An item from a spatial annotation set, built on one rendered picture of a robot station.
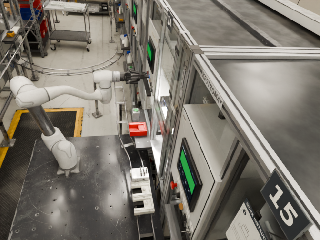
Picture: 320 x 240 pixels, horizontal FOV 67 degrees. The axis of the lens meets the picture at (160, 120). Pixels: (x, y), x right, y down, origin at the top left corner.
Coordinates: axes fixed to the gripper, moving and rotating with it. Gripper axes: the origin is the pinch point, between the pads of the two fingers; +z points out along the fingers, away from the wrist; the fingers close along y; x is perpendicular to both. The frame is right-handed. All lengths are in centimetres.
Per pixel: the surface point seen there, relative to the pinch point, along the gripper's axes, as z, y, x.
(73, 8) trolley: -92, -53, 355
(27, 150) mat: -134, -141, 60
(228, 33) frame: 33, 59, -57
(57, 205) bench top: -71, -74, -65
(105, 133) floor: -38, -142, 86
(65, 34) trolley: -117, -115, 383
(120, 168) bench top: -22, -74, -35
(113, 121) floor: -25, -142, 111
